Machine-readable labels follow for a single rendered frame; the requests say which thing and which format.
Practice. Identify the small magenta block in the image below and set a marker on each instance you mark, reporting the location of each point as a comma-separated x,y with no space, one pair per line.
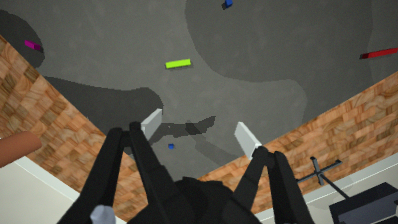
32,45

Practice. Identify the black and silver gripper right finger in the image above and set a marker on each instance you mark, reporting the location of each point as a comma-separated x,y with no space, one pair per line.
289,206

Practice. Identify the lime green rod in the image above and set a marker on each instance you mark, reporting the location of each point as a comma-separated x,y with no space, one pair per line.
178,63

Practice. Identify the red rod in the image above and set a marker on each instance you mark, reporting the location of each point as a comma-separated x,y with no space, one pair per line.
380,53

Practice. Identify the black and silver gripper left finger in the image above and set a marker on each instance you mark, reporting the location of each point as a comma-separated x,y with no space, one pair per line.
95,202

